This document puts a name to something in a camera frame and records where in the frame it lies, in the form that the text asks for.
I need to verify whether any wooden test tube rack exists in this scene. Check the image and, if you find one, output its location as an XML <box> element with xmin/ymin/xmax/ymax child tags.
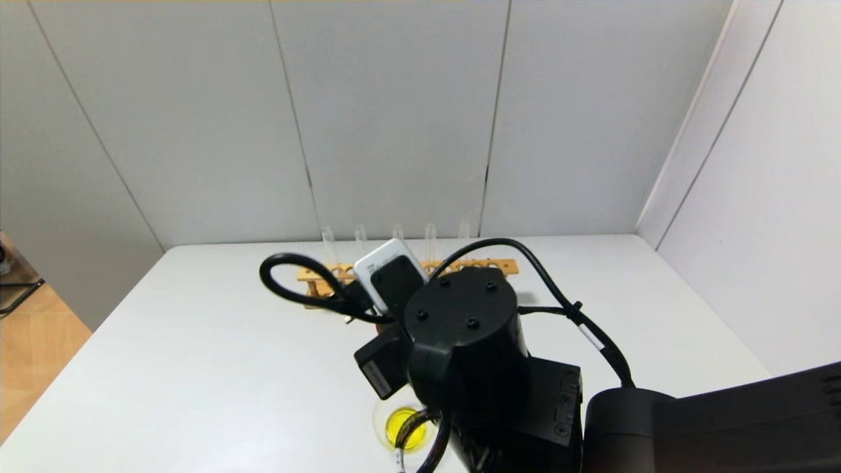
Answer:
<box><xmin>297</xmin><ymin>259</ymin><xmax>519</xmax><ymax>310</ymax></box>

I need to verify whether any clear glass beaker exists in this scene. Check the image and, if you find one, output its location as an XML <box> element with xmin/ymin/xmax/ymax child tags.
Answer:
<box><xmin>372</xmin><ymin>393</ymin><xmax>437</xmax><ymax>456</ymax></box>

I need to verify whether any black metal stand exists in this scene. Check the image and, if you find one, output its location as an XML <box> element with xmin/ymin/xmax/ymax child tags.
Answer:
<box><xmin>0</xmin><ymin>240</ymin><xmax>45</xmax><ymax>317</ymax></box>

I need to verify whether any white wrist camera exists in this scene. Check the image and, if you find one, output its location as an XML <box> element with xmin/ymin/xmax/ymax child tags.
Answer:
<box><xmin>353</xmin><ymin>238</ymin><xmax>429</xmax><ymax>323</ymax></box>

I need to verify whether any black camera cable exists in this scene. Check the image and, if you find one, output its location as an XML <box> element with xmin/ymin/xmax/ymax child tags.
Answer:
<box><xmin>260</xmin><ymin>238</ymin><xmax>636</xmax><ymax>390</ymax></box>

